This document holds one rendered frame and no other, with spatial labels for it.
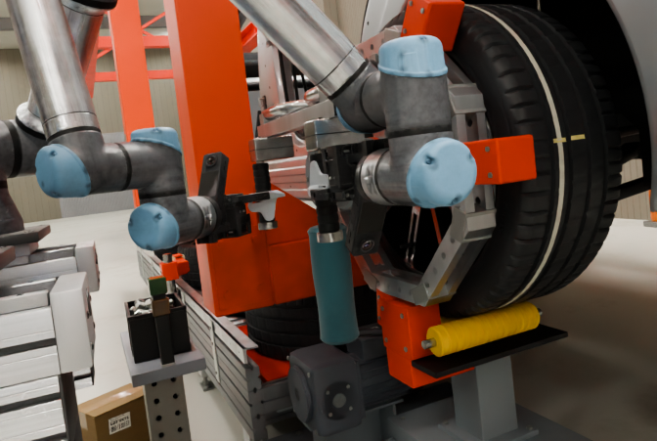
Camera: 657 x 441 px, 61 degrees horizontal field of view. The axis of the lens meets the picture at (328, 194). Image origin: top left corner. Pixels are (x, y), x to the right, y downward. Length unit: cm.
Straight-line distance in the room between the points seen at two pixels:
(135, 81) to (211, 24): 194
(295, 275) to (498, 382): 57
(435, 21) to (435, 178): 47
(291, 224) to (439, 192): 94
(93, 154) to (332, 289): 60
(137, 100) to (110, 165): 253
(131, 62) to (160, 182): 254
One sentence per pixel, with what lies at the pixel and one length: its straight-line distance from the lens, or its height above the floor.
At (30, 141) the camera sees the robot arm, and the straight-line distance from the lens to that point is 123.
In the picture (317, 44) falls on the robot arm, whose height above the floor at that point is 103.
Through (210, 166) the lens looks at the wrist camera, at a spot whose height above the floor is 90.
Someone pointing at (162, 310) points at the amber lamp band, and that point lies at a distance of 137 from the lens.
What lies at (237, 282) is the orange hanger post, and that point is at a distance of 146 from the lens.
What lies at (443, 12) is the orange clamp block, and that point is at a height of 111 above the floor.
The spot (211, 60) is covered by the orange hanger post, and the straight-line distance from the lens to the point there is 147.
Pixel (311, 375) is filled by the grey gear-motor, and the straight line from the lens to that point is 137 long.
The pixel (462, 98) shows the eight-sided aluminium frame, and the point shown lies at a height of 96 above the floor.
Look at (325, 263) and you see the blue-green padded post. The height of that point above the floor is 66.
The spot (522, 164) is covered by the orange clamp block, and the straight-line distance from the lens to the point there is 90.
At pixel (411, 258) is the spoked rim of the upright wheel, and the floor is 63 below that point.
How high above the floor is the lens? 88
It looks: 3 degrees down
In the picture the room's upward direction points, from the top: 7 degrees counter-clockwise
